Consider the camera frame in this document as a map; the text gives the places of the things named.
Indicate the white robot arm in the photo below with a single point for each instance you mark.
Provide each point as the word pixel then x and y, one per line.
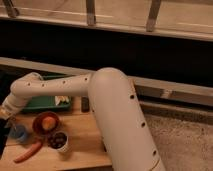
pixel 116 108

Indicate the orange fruit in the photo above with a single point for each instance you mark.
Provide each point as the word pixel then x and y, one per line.
pixel 48 123

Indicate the red bowl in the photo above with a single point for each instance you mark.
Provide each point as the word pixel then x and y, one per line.
pixel 37 123

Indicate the orange carrot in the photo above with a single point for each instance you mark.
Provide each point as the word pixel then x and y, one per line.
pixel 34 148

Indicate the maroon pan with black handle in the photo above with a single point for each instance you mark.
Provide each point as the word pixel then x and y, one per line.
pixel 85 107

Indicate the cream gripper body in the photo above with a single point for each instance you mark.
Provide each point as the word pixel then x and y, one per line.
pixel 9 108

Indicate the wooden table board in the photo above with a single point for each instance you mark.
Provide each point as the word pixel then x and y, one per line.
pixel 85 150

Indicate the green plastic tray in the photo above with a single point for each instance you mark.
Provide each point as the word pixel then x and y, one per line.
pixel 45 103

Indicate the silver metal fork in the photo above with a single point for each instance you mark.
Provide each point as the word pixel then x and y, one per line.
pixel 13 123

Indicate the white cup with dark grapes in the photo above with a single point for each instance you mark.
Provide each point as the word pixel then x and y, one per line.
pixel 59 141

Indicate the blue plastic cup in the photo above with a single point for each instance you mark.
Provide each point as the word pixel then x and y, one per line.
pixel 21 135

